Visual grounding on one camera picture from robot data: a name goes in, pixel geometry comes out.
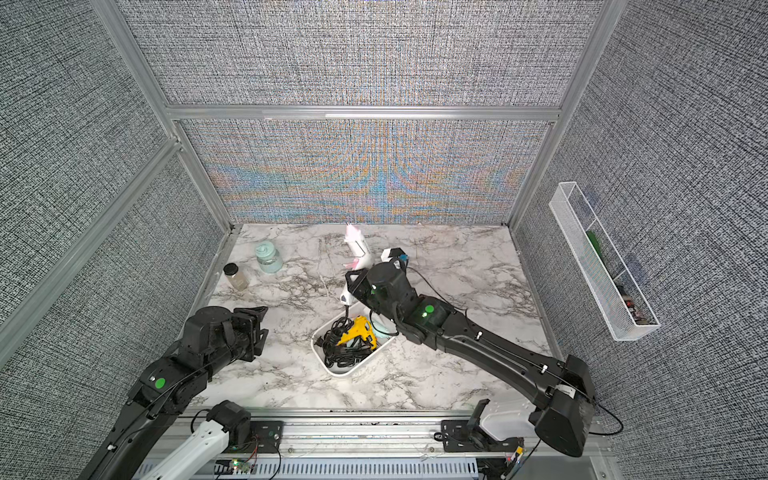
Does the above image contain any mint lid clear jar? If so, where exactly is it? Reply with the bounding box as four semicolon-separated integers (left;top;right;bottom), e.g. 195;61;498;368
255;241;283;274

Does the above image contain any white pink glue gun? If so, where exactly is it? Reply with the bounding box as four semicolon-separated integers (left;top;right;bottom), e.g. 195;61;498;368
344;224;374;270

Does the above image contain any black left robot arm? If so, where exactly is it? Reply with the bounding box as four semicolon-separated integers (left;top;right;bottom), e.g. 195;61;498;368
79;306;269;479

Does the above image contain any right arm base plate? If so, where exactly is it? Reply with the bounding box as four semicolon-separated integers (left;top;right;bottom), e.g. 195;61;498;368
433;420;524;453

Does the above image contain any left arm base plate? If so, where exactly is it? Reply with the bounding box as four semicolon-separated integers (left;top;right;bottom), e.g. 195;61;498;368
225;420;285;455

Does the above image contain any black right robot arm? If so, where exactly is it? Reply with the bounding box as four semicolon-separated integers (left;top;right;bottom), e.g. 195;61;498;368
345;260;596;457

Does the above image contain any green item in basket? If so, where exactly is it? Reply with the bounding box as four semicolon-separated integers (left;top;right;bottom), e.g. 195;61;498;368
586;230;608;269

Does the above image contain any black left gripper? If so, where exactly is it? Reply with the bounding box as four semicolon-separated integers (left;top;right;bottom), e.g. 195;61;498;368
206;303;272;379

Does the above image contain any white storage box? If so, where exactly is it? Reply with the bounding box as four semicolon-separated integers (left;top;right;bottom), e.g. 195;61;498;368
310;302;397;377

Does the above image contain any black lid small jar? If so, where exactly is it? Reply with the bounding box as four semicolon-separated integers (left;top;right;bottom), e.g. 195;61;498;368
223;262;250;291

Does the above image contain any yellow black glue gun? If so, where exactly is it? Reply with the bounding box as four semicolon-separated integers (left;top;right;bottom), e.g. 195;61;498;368
337;316;378;350

